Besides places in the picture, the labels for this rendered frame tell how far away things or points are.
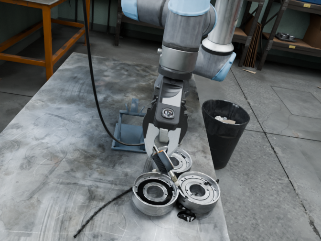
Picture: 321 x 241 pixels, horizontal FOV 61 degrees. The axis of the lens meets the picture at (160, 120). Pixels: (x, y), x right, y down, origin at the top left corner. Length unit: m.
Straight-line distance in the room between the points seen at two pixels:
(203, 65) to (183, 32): 0.51
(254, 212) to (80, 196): 1.42
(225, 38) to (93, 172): 0.62
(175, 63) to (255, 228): 1.44
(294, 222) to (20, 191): 1.67
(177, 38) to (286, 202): 1.72
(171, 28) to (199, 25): 0.05
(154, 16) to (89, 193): 0.43
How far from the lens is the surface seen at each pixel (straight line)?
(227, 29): 0.99
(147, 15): 0.66
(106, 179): 0.70
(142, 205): 0.61
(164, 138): 0.83
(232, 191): 1.97
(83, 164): 0.74
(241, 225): 1.81
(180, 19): 0.53
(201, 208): 0.65
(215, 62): 1.01
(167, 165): 0.62
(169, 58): 0.54
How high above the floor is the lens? 1.30
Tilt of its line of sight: 32 degrees down
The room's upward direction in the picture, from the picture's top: 11 degrees clockwise
